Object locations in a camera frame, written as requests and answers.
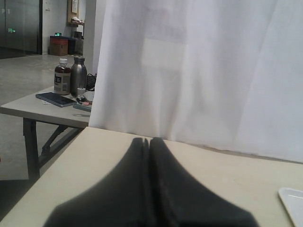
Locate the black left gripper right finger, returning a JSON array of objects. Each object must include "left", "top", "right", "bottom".
[{"left": 148, "top": 138, "right": 258, "bottom": 227}]

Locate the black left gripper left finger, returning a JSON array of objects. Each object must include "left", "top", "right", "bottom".
[{"left": 44, "top": 138, "right": 148, "bottom": 227}]

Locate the steel thermos bottle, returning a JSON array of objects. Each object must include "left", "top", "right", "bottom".
[{"left": 70, "top": 56, "right": 88, "bottom": 96}]

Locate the dark drink bottle white cap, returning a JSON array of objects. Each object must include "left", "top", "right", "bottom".
[{"left": 54, "top": 58, "right": 71, "bottom": 95}]

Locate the teal flat case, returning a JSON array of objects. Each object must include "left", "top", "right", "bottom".
[{"left": 72, "top": 103, "right": 91, "bottom": 113}]

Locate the small white jar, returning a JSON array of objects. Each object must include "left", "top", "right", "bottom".
[{"left": 77, "top": 87, "right": 86, "bottom": 98}]

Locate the white plastic tray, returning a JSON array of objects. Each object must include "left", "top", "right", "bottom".
[{"left": 278, "top": 187, "right": 303, "bottom": 227}]

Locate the dark smartphone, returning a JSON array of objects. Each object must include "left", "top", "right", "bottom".
[{"left": 36, "top": 92, "right": 76, "bottom": 107}]

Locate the grey side table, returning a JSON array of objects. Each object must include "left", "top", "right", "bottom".
[{"left": 0, "top": 93, "right": 90, "bottom": 182}]

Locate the white curtain backdrop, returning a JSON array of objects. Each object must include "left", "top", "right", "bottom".
[{"left": 89, "top": 0, "right": 303, "bottom": 162}]

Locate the cardboard box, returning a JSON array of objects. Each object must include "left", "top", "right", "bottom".
[{"left": 49, "top": 36, "right": 68, "bottom": 56}]

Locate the wooden wall board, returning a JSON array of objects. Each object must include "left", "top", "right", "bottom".
[{"left": 66, "top": 0, "right": 84, "bottom": 26}]

